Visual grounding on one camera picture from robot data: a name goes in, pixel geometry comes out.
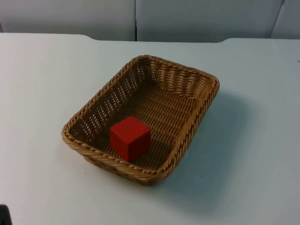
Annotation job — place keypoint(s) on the red cube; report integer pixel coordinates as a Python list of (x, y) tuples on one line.
[(127, 138)]

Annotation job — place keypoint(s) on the pale brown wicker basket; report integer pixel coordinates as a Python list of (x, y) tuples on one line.
[(168, 112)]

